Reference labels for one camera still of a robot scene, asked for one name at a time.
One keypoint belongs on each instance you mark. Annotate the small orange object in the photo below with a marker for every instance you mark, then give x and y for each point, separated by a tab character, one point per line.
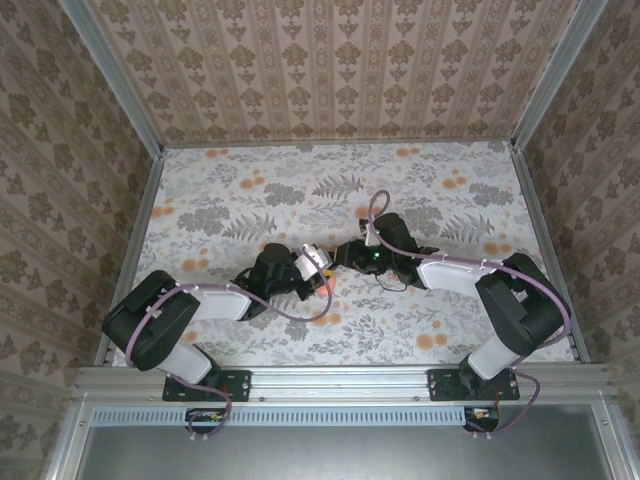
326	291

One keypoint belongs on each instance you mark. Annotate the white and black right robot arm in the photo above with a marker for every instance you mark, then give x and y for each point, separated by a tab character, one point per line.
445	274

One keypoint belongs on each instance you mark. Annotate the floral patterned table cover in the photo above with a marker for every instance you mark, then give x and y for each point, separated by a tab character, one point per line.
350	175

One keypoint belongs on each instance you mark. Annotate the small black electronics board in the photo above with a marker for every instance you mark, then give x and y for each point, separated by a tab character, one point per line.
482	419
205	419

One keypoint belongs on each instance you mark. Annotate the grey metal sheet panel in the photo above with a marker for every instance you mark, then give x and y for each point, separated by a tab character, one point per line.
350	450

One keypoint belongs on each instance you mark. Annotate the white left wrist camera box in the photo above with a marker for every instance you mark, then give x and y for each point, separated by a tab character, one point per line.
312	260

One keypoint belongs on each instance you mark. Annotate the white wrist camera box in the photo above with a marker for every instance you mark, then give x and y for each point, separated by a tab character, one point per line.
371	234
312	260

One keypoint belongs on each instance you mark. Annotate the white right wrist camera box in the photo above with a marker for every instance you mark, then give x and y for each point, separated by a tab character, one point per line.
371	234

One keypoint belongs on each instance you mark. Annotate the long aluminium base rail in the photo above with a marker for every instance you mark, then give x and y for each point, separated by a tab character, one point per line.
340	382

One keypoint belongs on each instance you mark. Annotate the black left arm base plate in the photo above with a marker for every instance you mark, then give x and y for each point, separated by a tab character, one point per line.
235	385

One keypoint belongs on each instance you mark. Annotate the aluminium table side rail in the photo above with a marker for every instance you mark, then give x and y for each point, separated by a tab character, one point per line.
135	250
547	250

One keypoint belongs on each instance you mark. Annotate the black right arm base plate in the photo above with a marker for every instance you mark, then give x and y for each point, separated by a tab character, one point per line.
442	385

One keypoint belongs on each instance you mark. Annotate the aluminium corner post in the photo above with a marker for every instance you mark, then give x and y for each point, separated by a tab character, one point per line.
555	75
115	80

